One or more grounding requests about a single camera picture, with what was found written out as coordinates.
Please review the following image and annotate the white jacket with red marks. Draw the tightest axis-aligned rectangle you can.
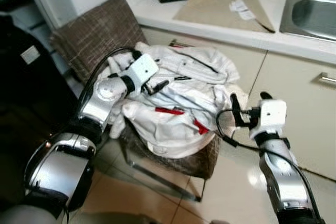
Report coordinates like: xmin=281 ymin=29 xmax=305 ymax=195
xmin=107 ymin=41 xmax=249 ymax=159

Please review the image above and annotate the cream cabinet door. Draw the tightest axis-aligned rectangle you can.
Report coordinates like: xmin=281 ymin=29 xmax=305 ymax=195
xmin=246 ymin=51 xmax=336 ymax=181

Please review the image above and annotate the brown woven chair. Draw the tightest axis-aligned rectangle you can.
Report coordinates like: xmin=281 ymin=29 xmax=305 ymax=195
xmin=50 ymin=0 xmax=222 ymax=202

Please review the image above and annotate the white printed paper slip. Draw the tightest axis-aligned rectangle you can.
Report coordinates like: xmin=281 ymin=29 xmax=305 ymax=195
xmin=229 ymin=0 xmax=257 ymax=22

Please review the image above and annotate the stainless steel sink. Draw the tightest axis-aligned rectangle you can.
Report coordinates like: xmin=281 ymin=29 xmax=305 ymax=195
xmin=279 ymin=0 xmax=336 ymax=42

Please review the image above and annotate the black suitcase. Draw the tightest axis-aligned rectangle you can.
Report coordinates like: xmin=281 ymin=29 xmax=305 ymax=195
xmin=0 ymin=13 xmax=80 ymax=206

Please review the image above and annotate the white label tag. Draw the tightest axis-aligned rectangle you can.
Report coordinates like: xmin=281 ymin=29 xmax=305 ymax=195
xmin=20 ymin=45 xmax=40 ymax=65

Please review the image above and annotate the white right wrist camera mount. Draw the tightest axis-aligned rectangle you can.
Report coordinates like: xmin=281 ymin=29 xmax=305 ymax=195
xmin=257 ymin=98 xmax=288 ymax=134

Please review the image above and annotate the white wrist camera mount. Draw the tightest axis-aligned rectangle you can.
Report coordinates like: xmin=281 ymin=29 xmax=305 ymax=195
xmin=257 ymin=98 xmax=288 ymax=134
xmin=127 ymin=54 xmax=160 ymax=94

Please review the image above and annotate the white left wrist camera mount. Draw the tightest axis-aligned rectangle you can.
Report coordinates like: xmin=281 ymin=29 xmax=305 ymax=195
xmin=127 ymin=54 xmax=160 ymax=94

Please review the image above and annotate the metal drawer handle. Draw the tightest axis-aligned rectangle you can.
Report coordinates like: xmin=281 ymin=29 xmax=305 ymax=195
xmin=169 ymin=39 xmax=196 ymax=49

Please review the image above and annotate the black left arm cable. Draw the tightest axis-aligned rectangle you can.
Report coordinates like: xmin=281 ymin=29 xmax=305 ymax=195
xmin=86 ymin=46 xmax=141 ymax=105

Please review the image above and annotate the metal cabinet door handle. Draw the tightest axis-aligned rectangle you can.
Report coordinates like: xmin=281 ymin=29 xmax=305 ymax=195
xmin=317 ymin=72 xmax=336 ymax=85

